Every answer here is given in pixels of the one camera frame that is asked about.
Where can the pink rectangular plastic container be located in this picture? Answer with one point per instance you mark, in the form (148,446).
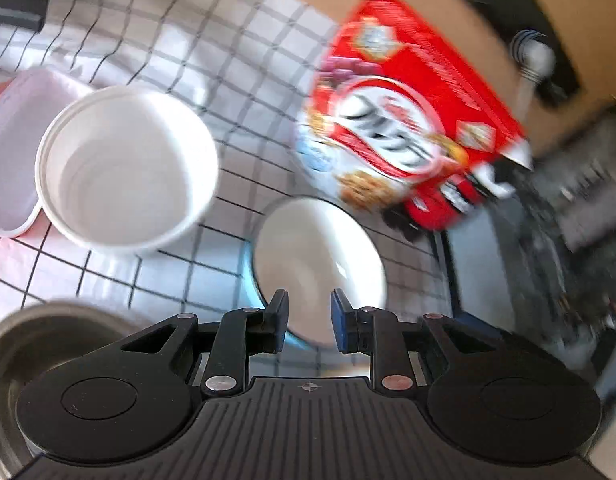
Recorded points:
(13,150)

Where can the white round plastic bowl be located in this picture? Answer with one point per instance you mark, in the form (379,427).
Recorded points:
(128,175)

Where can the teal plate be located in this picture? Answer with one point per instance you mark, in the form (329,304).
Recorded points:
(248,270)

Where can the white checked tablecloth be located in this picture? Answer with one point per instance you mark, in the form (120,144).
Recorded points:
(238,60)

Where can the white blurred object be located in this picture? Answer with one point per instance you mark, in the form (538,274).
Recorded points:
(535,60)

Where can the white plate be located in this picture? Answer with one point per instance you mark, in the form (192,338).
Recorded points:
(313,250)

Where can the red snack package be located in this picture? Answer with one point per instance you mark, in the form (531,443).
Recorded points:
(412,85)

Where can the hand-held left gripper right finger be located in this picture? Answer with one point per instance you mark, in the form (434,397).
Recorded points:
(340,321)

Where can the flat screen monitor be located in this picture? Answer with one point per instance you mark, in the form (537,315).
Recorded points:
(480,270)

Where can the metal pot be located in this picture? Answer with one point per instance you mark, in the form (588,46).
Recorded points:
(8,360)

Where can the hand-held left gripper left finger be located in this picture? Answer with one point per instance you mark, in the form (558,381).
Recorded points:
(278,321)

